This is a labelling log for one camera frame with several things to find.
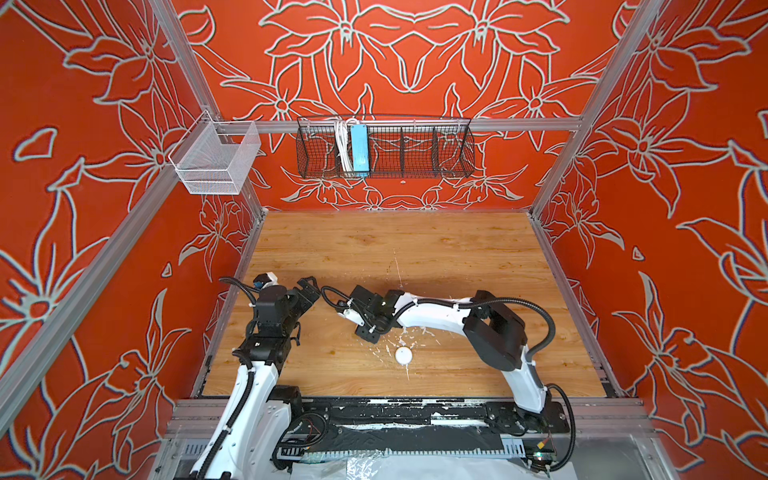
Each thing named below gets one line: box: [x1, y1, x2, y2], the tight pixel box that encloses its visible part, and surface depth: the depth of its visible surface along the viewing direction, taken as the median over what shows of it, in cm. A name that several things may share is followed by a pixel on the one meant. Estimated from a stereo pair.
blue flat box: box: [350, 124, 370, 172], surface depth 92 cm
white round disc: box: [395, 346, 413, 365], surface depth 83 cm
